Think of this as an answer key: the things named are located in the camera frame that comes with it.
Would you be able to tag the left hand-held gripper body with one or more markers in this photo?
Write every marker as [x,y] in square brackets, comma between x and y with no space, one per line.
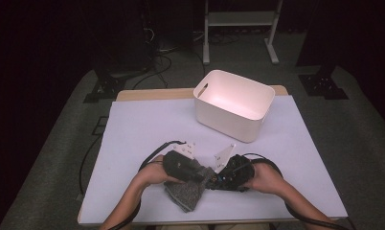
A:
[181,166]

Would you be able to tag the person's right hand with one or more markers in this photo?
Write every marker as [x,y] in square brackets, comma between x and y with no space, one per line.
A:
[267,180]

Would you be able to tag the person's left hand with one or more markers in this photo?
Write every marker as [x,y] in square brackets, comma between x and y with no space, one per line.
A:
[154,174]

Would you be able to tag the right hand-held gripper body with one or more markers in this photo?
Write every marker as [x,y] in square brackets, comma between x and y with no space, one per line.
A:
[238,172]

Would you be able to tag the grey fluffy cloth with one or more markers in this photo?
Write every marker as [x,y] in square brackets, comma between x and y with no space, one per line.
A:
[185,195]

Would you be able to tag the black stand base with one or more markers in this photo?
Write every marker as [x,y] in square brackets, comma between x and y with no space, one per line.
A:
[106,87]
[323,86]

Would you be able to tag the white metal stand frame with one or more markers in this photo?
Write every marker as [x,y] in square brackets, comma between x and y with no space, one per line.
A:
[240,18]

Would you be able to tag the white plastic bin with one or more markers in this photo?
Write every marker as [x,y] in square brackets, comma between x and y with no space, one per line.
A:
[225,124]

